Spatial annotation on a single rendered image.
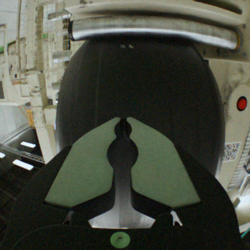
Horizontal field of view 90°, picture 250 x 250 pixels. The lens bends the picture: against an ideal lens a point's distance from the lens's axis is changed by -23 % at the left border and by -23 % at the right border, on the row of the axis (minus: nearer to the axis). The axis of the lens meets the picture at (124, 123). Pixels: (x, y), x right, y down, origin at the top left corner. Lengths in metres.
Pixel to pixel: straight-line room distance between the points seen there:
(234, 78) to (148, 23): 0.28
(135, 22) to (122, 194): 0.28
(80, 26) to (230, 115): 0.43
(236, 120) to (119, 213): 0.40
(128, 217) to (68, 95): 0.22
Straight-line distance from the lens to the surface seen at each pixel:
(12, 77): 5.40
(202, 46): 0.55
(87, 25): 0.30
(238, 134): 0.54
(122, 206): 0.26
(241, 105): 0.49
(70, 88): 0.25
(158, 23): 0.30
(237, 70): 0.47
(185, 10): 0.32
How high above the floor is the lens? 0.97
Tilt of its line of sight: 23 degrees up
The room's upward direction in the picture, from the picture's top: 179 degrees clockwise
